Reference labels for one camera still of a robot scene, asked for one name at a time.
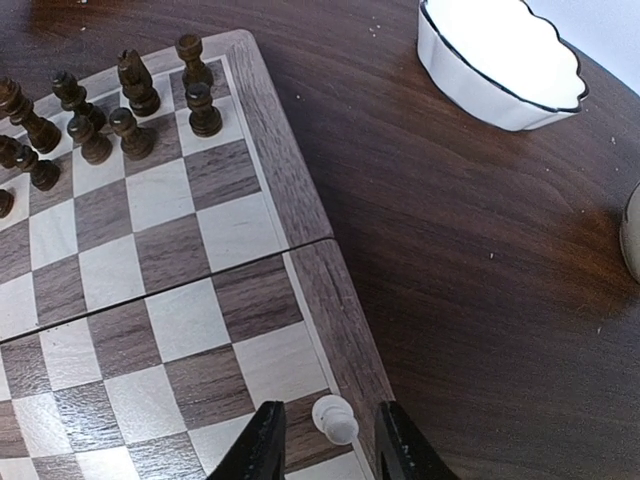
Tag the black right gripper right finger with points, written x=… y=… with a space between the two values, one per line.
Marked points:
x=402 y=451

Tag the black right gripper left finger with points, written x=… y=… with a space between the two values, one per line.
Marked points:
x=259 y=452

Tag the white pawn chess piece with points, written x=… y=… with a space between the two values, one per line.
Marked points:
x=334 y=417

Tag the wooden chess board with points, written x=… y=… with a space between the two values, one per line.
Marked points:
x=149 y=307

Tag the dark pawn chess piece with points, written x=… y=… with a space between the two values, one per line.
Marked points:
x=205 y=119
x=136 y=142
x=95 y=146

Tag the dark king chess piece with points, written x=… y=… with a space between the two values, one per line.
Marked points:
x=43 y=134

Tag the dark knight chess piece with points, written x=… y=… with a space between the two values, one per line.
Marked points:
x=137 y=84

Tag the dark rook chess piece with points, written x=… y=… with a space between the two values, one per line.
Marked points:
x=189 y=49

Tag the dark bishop chess piece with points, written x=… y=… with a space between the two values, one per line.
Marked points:
x=73 y=98

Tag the plain white round bowl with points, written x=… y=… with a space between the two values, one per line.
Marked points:
x=629 y=234

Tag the white scalloped bowl black rim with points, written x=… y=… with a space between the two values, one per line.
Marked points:
x=500 y=62

